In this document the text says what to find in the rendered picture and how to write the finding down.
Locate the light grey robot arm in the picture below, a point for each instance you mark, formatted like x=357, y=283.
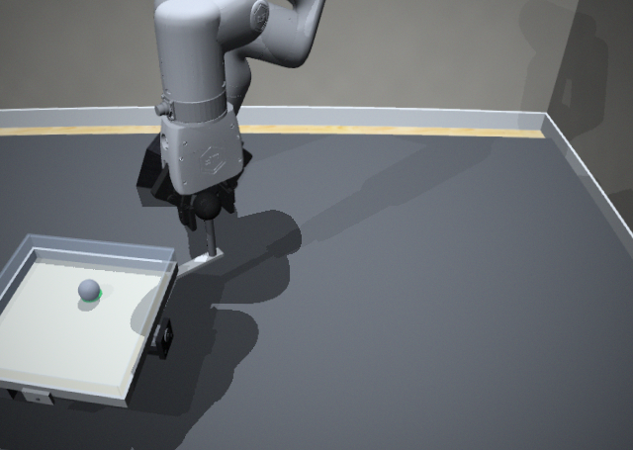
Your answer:
x=193, y=36

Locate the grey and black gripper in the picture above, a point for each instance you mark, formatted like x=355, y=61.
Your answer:
x=211, y=153

